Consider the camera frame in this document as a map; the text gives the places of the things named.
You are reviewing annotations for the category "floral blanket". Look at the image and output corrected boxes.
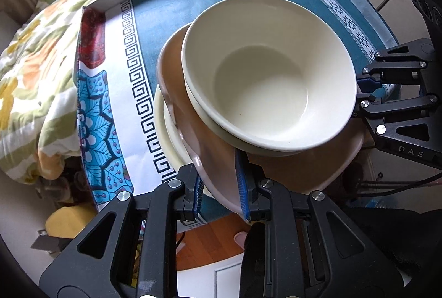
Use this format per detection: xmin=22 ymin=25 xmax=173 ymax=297
xmin=0 ymin=0 xmax=263 ymax=184

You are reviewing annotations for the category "teal patterned tablecloth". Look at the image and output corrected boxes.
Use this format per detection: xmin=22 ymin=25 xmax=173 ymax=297
xmin=74 ymin=0 xmax=401 ymax=226

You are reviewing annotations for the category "yellow rounded object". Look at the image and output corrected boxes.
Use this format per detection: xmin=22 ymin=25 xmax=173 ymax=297
xmin=45 ymin=206 xmax=99 ymax=240

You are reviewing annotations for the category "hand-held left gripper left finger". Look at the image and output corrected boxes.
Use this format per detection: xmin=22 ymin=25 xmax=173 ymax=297
xmin=39 ymin=165 xmax=204 ymax=298

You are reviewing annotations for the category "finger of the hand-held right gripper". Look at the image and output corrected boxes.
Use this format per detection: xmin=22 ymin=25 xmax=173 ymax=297
xmin=356 ymin=38 xmax=436 ymax=93
xmin=352 ymin=93 xmax=440 ymax=145

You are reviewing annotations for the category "grey metal bracket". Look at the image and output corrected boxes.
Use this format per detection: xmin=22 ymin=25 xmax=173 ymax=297
xmin=31 ymin=231 xmax=70 ymax=254

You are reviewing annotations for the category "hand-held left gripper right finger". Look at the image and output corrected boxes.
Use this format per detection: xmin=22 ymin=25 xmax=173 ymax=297
xmin=235 ymin=150 xmax=404 ymax=298

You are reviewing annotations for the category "white cabinet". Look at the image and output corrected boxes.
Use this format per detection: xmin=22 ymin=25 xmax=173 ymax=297
xmin=177 ymin=251 xmax=246 ymax=298

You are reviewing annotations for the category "cream round bowl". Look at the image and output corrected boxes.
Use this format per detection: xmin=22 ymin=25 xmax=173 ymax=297
xmin=185 ymin=77 xmax=311 ymax=158

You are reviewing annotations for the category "black cable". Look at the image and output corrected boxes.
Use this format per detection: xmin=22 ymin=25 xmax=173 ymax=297
xmin=356 ymin=174 xmax=442 ymax=198

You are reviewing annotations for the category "white round plate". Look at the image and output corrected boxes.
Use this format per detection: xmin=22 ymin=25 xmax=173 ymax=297
xmin=153 ymin=85 xmax=222 ymax=205
xmin=163 ymin=104 xmax=196 ymax=169

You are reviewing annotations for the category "white round bowl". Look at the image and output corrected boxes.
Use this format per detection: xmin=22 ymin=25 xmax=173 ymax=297
xmin=181 ymin=0 xmax=358 ymax=149

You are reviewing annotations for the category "pink bowl with spout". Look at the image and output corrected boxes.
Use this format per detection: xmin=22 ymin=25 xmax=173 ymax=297
xmin=156 ymin=23 xmax=366 ymax=223

